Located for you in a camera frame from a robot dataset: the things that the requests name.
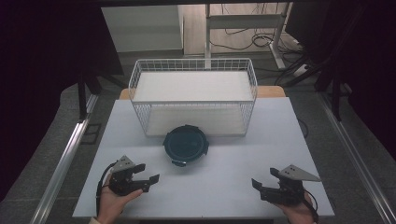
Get round dark lidded container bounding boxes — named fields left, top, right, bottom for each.
left=163, top=124, right=210, bottom=168

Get black floor cables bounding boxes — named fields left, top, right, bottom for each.
left=208, top=3, right=309, bottom=63

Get white power strip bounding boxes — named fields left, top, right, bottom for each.
left=292, top=63, right=311, bottom=77

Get white metal desk frame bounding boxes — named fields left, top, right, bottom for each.
left=204, top=3, right=294, bottom=70

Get black curtain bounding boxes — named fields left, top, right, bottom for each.
left=284, top=0, right=396, bottom=161
left=0, top=0, right=125, bottom=202

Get black metal stand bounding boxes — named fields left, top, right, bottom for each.
left=281, top=62, right=353, bottom=122
left=77, top=72, right=127, bottom=121

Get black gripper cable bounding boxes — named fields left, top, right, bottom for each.
left=95, top=161, right=117, bottom=217
left=300, top=188, right=320, bottom=224

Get aluminium rail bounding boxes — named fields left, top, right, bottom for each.
left=29, top=93, right=101, bottom=224
left=318, top=92, right=396, bottom=224

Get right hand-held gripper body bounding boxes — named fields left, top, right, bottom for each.
left=260, top=164, right=322, bottom=207

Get white cabinet panel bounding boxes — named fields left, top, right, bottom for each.
left=101, top=5, right=185, bottom=53

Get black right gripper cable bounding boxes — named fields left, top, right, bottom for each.
left=300, top=188, right=320, bottom=224

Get person's right hand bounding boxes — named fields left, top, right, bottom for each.
left=274, top=190, right=318, bottom=224

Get person's left hand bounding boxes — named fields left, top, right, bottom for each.
left=96, top=173, right=145, bottom=224

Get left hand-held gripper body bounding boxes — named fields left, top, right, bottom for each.
left=106, top=154, right=148, bottom=198

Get white wire basket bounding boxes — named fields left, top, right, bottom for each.
left=128, top=58, right=259, bottom=138

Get thin black cable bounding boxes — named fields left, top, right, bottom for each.
left=297, top=118, right=310, bottom=140

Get black square floor bracket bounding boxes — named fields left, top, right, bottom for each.
left=80, top=122, right=103, bottom=146

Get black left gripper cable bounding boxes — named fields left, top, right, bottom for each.
left=95, top=161, right=117, bottom=217

